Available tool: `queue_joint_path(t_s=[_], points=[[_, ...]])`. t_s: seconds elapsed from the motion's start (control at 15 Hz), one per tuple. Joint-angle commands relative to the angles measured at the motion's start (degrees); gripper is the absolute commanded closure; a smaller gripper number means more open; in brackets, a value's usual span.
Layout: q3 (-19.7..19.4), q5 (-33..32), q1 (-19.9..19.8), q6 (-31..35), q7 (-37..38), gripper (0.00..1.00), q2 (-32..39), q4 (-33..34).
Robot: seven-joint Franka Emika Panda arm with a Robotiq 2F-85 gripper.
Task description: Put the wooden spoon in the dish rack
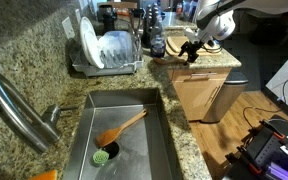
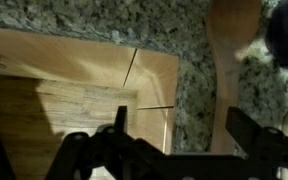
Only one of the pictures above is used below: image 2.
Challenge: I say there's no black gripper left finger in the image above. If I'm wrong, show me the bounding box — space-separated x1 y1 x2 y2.
45 105 167 180

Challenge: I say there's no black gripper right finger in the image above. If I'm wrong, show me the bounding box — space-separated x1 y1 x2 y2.
225 107 288 180

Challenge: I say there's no wooden spoon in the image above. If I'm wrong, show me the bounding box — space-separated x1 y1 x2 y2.
204 0 263 154

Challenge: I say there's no wooden drawer cabinet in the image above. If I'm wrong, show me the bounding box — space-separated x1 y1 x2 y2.
123 48 180 155

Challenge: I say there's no wooden drawer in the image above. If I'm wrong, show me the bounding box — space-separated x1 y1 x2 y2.
0 25 138 99

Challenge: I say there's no dark glass bottle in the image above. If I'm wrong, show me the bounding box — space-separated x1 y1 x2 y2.
265 0 288 66

